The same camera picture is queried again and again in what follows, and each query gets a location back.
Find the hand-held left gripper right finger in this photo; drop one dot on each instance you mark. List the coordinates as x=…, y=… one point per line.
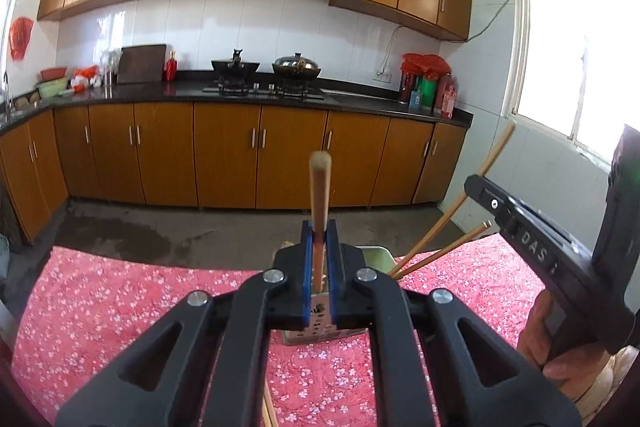
x=334, y=267

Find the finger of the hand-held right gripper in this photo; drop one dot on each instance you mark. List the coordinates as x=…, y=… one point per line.
x=487, y=199

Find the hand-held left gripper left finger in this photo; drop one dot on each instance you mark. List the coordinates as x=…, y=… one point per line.
x=307, y=267

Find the green perforated utensil holder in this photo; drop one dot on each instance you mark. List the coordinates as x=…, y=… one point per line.
x=320, y=307

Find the wooden chopstick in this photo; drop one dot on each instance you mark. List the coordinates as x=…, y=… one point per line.
x=266, y=409
x=439, y=254
x=500, y=145
x=273, y=414
x=319, y=187
x=446, y=245

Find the person's right forearm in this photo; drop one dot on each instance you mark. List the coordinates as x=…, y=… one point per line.
x=612, y=387

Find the person's right hand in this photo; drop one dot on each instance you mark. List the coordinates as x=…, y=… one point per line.
x=565, y=367

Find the red labelled sauce bottle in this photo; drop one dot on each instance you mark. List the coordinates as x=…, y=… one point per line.
x=448, y=97

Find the green canister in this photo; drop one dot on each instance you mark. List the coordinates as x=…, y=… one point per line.
x=430, y=92

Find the small blue box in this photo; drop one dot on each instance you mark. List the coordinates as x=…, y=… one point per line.
x=415, y=99

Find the dark sauce bottle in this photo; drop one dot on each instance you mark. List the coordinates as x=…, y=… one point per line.
x=406, y=87

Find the wooden base cabinets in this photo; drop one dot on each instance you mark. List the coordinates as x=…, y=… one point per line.
x=225, y=152

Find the red plastic bag over bottles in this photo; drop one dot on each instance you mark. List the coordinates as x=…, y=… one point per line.
x=425, y=63

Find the large white-framed window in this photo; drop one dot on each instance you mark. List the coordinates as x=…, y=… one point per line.
x=575, y=57

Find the black gas stove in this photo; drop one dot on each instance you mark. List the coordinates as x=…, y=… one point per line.
x=265, y=92

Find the wok with metal lid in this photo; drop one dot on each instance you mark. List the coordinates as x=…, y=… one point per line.
x=296, y=66

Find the red floral tablecloth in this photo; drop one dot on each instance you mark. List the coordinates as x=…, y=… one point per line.
x=100, y=307

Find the black open wok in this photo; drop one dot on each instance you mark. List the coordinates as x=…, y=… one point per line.
x=236, y=66

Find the black kitchen countertop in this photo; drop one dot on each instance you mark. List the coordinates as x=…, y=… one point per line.
x=150, y=89

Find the small red bottle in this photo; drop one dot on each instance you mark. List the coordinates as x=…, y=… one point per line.
x=171, y=68

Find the dark wooden cutting board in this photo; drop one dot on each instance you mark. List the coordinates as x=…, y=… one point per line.
x=141, y=64

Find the clear plastic bag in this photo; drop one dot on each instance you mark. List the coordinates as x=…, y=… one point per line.
x=111, y=67

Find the red and white plastic bag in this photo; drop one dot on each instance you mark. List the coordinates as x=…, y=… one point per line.
x=85, y=77

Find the green basin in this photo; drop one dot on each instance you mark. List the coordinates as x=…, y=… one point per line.
x=52, y=88

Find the red basin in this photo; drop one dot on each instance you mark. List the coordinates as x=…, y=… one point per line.
x=54, y=73

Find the metal sink faucet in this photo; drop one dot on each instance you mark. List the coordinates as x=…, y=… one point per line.
x=8, y=94

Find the hanging red plastic bag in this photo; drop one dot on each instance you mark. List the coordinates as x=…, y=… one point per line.
x=21, y=38

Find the white wall socket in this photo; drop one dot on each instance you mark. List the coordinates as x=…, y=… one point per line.
x=383, y=75

